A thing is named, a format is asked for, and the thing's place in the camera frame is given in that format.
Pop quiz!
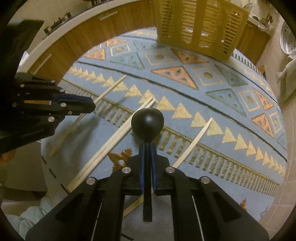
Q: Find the pale chopstick under gripper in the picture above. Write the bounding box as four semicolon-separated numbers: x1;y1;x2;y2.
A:
122;117;213;218

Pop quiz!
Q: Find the pale chopstick left inner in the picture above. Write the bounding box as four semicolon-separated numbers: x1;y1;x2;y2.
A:
68;99;158;193

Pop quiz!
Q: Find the small brown stool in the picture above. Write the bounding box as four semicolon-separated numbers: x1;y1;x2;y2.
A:
258;65;266;79

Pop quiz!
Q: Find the blue patterned rug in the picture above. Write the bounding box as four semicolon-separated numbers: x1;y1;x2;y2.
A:
41;29;287;223

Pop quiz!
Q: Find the grey hanging towel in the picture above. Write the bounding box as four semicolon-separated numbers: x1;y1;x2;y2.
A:
278;49;296;102

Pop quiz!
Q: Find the beige slatted utensil basket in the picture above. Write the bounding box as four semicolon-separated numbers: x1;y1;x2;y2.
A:
154;0;249;61

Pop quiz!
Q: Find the black round ladle spoon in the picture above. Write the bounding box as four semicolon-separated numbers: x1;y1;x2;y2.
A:
132;108;164;222

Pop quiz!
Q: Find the light green sleeve forearm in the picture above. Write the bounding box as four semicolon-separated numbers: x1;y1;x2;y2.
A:
5;195;55;239

